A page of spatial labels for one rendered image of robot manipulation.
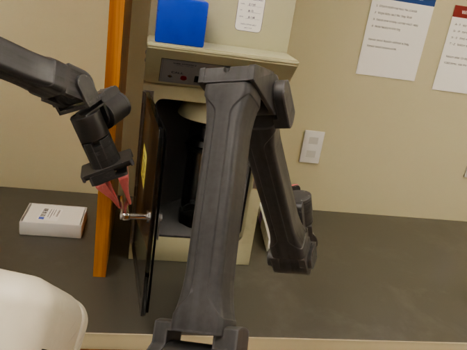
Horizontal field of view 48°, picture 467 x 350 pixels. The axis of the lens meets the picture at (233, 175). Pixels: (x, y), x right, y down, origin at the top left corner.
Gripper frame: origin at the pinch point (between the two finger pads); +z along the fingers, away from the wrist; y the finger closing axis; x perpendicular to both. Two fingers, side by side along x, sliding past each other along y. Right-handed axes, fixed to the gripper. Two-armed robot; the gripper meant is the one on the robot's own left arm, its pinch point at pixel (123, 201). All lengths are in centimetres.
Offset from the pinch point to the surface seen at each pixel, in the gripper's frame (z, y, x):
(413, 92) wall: 25, -95, -58
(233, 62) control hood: -16.7, -31.2, -10.4
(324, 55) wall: 3, -68, -61
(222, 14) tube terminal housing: -25.3, -33.4, -20.8
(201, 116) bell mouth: -3.7, -22.1, -23.5
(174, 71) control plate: -18.1, -18.9, -15.1
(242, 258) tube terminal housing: 36.4, -20.0, -19.7
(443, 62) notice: 18, -106, -57
